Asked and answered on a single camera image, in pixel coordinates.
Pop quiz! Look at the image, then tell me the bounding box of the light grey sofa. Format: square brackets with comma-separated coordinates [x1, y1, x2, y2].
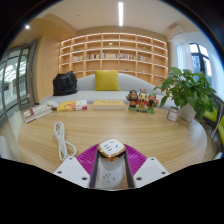
[39, 72, 178, 110]

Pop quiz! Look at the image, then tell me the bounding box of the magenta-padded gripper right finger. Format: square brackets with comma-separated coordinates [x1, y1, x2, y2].
[123, 143, 170, 190]

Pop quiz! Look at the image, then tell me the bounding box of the dark-framed window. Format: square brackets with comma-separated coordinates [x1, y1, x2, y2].
[188, 42, 213, 88]

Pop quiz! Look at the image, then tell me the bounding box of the grey-framed glass door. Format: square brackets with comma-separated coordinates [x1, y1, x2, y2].
[0, 39, 38, 125]

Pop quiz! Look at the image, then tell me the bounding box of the three-figure colourful figurine set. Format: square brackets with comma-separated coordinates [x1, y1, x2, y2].
[125, 88, 160, 115]

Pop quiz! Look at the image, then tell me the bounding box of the white wall air conditioner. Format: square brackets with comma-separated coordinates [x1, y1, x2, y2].
[168, 24, 188, 40]

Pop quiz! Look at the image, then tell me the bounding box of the white power strip cable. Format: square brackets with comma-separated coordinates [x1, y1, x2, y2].
[53, 121, 78, 163]

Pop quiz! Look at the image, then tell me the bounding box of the white sheer curtain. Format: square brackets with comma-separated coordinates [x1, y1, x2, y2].
[174, 43, 194, 73]

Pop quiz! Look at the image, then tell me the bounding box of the yellow flat book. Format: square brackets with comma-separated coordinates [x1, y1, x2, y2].
[92, 99, 127, 111]

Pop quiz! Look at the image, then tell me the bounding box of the red and white book stack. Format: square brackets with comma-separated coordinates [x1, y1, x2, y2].
[23, 102, 55, 124]

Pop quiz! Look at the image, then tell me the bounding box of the small white jar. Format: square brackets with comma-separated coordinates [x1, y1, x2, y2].
[166, 106, 180, 122]

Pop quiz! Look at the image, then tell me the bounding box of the green potted plant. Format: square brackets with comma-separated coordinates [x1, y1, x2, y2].
[153, 66, 219, 122]

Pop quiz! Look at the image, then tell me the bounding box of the yellow cushion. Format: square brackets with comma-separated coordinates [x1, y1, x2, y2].
[94, 69, 121, 92]

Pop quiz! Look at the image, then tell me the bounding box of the black bag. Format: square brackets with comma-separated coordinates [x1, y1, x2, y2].
[52, 70, 79, 97]

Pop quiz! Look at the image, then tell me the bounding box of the long ceiling light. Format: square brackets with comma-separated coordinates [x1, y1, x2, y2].
[117, 1, 125, 27]

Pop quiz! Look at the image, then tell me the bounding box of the white gold-rimmed cube charger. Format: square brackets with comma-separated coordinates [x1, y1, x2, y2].
[97, 138, 127, 169]

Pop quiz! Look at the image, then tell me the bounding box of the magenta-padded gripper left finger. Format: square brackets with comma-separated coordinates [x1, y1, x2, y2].
[53, 143, 100, 190]

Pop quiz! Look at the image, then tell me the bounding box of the wooden wall shelf unit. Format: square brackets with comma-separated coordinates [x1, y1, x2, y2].
[58, 32, 169, 86]

